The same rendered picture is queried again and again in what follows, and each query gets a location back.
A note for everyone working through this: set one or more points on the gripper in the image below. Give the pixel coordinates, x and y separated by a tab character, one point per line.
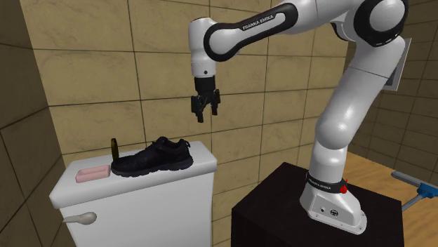
204	86

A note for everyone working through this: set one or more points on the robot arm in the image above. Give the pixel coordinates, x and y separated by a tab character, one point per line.
342	113

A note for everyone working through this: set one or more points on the black sneaker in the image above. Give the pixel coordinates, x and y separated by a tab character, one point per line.
157	159

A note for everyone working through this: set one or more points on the white toilet tank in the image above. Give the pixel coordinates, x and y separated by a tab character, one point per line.
137	205

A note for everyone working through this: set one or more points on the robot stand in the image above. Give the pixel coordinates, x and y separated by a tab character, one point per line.
273	219

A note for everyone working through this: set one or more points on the pink rectangular soap dish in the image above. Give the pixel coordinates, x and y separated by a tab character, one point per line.
92	173

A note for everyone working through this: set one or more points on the grey and blue squeegee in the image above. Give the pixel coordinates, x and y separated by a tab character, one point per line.
419	190

